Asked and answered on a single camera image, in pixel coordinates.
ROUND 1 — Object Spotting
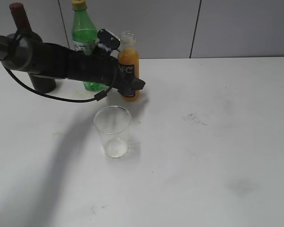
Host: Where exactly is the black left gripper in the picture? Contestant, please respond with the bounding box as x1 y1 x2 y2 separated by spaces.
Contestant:
80 54 146 97

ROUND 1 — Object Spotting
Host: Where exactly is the NFC orange juice bottle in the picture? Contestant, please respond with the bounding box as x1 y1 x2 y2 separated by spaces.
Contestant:
117 30 140 103

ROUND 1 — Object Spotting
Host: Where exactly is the transparent plastic cup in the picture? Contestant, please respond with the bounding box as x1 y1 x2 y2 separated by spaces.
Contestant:
93 105 132 158

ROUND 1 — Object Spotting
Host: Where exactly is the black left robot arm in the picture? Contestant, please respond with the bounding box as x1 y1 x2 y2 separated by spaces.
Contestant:
0 35 145 95

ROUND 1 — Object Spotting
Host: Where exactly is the green plastic soda bottle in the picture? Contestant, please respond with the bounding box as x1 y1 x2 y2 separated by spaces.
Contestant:
71 0 106 92

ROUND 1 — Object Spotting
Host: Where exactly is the dark red wine bottle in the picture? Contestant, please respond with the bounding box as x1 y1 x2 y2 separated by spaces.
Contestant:
9 2 56 94

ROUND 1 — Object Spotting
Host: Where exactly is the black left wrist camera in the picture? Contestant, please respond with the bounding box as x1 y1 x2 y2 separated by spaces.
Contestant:
97 28 121 51

